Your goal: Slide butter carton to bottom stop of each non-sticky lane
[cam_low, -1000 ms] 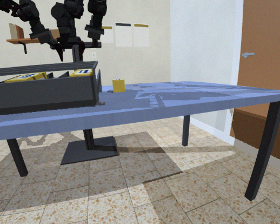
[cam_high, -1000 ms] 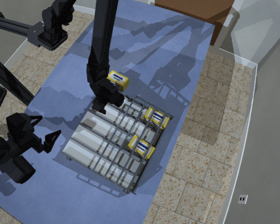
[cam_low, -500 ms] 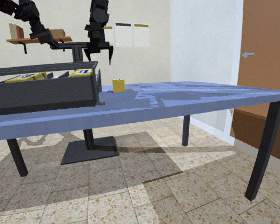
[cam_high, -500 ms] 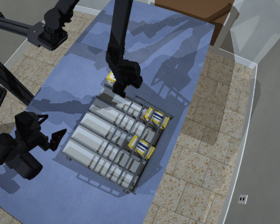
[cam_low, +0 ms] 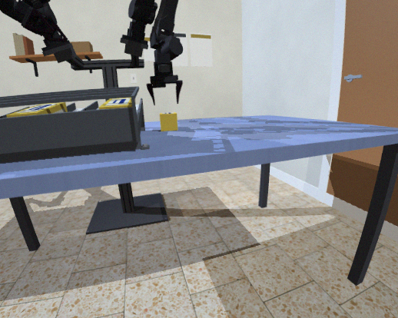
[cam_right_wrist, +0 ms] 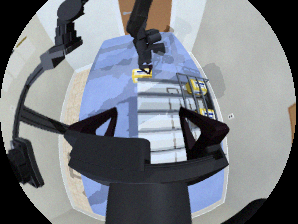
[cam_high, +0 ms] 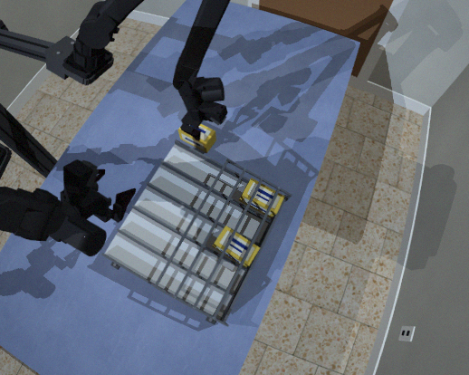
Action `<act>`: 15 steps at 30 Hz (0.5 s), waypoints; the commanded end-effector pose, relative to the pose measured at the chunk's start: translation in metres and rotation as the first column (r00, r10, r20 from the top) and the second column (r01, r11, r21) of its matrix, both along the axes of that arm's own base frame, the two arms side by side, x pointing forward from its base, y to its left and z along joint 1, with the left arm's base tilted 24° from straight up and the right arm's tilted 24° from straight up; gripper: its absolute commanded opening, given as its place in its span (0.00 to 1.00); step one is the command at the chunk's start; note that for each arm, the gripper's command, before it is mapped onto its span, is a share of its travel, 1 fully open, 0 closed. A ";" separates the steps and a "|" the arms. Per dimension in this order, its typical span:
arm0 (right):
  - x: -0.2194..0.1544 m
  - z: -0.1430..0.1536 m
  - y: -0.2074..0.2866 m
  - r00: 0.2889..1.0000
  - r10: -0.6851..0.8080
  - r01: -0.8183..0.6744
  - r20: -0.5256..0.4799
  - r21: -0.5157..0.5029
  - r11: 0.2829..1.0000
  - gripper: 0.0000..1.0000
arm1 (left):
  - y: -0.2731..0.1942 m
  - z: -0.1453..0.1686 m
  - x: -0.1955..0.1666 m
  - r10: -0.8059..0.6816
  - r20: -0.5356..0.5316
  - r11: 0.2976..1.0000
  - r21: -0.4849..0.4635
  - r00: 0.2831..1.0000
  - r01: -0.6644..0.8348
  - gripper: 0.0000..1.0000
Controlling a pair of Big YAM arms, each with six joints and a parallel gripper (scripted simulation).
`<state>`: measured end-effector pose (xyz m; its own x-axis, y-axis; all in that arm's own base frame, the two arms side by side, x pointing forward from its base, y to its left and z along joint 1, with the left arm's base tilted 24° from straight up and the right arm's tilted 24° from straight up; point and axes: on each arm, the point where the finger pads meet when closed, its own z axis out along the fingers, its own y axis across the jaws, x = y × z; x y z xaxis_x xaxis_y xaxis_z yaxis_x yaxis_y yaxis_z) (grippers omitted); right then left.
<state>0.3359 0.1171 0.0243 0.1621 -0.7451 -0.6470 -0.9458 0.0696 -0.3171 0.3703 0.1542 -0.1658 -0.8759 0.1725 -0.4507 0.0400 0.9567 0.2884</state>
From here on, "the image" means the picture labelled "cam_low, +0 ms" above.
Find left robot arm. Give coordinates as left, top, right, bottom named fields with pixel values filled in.
left=122, top=0, right=183, bottom=76

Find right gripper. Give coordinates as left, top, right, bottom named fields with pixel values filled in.
left=14, top=7, right=68, bottom=42

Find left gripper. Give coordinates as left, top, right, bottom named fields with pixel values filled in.
left=147, top=75, right=183, bottom=105

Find yellow butter carton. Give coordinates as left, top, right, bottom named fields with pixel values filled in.
left=160, top=112, right=177, bottom=131
left=99, top=98, right=132, bottom=109
left=6, top=102, right=68, bottom=118

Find dark grey long flat panel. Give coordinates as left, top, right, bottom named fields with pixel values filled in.
left=0, top=107, right=136, bottom=154

